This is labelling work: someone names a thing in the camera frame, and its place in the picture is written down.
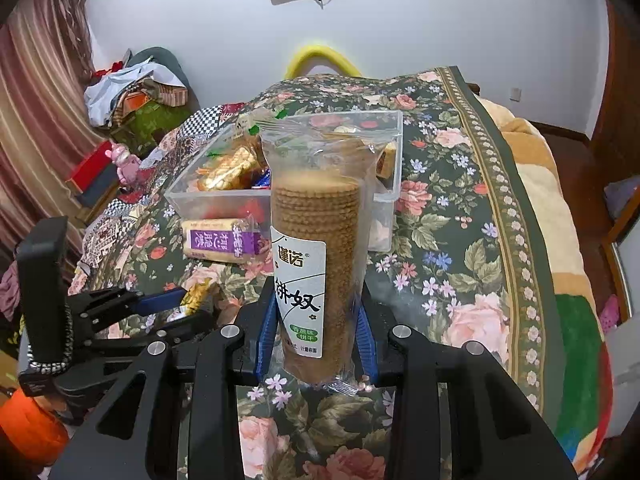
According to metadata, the beige colourful blanket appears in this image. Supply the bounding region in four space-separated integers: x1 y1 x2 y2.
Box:
477 94 618 461

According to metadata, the wooden wardrobe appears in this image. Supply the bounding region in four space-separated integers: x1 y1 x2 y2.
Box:
602 0 640 181

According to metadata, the purple label biscuit packet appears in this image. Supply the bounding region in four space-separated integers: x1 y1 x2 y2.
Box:
181 215 274 265

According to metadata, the striped brown curtain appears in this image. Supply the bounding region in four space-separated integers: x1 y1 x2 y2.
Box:
0 0 97 281

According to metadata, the gold foil cake packet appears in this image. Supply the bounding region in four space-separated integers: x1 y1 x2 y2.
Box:
196 144 267 192

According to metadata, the red box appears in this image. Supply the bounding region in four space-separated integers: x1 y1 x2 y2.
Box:
67 140 120 195

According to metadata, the gold packet with white label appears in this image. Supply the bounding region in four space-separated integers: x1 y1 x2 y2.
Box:
177 277 219 319

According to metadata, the yellow foam tube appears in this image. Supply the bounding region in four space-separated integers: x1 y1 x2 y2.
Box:
284 44 362 80

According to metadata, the pile of clothes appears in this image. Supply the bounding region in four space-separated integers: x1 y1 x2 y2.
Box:
84 47 192 133

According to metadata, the tall round cracker packet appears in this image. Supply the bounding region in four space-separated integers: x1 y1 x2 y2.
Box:
257 112 381 393

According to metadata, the pink rabbit toy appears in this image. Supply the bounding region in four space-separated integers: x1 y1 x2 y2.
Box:
109 142 142 187

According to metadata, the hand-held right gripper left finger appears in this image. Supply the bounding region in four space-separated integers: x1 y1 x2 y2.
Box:
50 305 279 480

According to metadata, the dark floral blanket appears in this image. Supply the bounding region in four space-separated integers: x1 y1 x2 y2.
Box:
90 66 558 480

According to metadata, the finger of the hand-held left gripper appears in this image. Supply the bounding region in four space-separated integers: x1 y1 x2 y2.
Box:
72 287 190 322
94 309 219 347

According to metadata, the red snack bag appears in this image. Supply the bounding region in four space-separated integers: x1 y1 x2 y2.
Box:
207 197 272 222

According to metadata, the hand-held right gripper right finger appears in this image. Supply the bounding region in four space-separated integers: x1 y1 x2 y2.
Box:
352 305 576 480

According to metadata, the patchwork quilt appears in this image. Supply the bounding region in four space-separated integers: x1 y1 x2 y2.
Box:
67 102 248 296

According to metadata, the clear plastic storage box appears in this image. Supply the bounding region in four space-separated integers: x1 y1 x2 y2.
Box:
165 110 404 254

